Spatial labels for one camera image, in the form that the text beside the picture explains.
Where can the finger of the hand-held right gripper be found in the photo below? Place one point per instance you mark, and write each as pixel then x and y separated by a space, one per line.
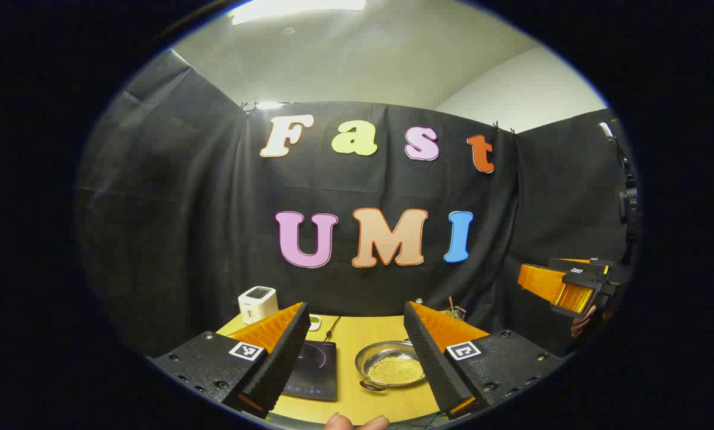
pixel 572 262
pixel 557 289

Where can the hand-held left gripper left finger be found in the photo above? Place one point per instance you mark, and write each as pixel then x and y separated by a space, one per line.
pixel 285 358

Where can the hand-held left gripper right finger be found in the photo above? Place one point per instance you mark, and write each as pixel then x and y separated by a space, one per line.
pixel 431 364

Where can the black induction cooktop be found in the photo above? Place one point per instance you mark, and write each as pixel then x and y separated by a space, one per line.
pixel 315 370

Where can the pile of soybeans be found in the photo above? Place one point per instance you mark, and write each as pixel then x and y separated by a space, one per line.
pixel 396 371

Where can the white divided dish with grains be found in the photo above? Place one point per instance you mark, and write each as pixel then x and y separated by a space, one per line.
pixel 314 322

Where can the white boxy appliance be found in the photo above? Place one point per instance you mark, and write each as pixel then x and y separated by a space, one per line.
pixel 257 303

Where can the black stand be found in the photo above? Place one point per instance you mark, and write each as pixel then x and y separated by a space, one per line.
pixel 628 203

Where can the black backdrop cloth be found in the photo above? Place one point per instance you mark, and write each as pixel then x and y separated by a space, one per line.
pixel 184 239

